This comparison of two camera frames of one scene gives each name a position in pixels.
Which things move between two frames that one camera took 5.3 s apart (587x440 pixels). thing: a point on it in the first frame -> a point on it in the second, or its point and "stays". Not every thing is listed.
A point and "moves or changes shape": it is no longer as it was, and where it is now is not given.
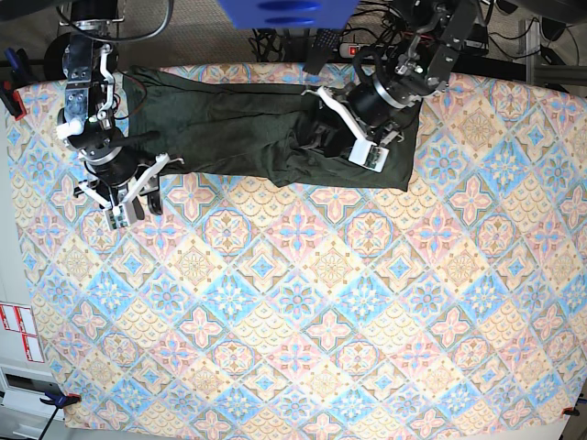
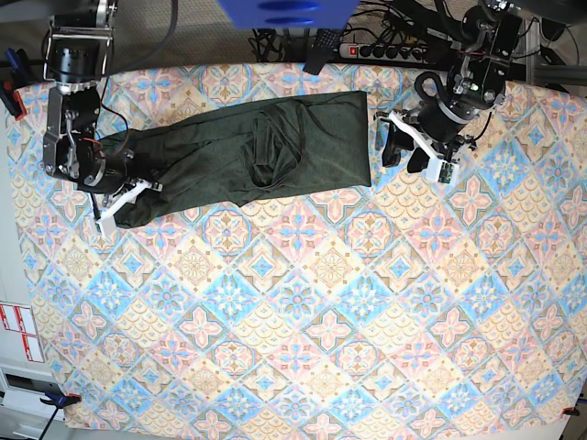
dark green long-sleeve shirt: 278,133 moves or changes shape
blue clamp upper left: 19,76 stays
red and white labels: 20,320 stays
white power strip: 377,51 stays
